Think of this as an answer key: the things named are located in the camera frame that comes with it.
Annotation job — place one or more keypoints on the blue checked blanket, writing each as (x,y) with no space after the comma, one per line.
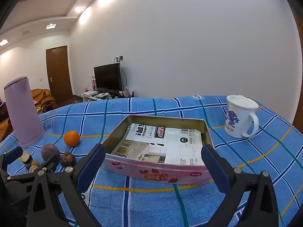
(146,203)

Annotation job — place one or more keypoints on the low television stand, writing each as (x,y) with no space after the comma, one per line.
(104,95)

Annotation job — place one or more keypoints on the purple passion fruit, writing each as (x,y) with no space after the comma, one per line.
(50,152)

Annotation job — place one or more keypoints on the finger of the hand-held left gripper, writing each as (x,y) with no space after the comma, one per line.
(13,155)
(52,163)

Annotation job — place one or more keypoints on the brown wooden door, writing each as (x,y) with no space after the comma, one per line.
(59,75)

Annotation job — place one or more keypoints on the lilac thermos jug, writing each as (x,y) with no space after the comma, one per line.
(22,113)

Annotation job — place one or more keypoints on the printed paper leaflet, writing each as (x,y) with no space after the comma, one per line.
(175,144)

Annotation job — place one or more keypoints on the striped cake roll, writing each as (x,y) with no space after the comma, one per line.
(26,156)

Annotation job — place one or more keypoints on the white mug purple print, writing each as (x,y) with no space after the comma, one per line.
(236,125)

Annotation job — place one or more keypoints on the pink tin box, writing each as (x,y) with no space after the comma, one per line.
(132,170)

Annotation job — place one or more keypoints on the wall power socket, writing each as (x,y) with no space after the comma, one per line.
(119,58)

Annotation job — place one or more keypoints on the orange leather sofa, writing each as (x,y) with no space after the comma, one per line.
(43,99)

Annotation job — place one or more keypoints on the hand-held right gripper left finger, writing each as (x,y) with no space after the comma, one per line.
(91,167)

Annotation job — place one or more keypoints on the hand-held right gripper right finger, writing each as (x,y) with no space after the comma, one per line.
(214,170)

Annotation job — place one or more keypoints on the square ceiling light panel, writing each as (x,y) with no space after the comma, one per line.
(3,42)
(51,26)

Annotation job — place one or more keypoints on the orange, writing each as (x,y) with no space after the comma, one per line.
(72,138)

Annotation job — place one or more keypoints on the dark brown mangosteen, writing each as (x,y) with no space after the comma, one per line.
(68,160)

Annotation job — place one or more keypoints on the white flat box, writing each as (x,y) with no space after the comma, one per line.
(90,93)

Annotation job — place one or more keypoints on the black television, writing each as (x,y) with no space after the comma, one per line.
(107,76)

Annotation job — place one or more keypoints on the small pink package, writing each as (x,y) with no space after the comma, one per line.
(126,92)

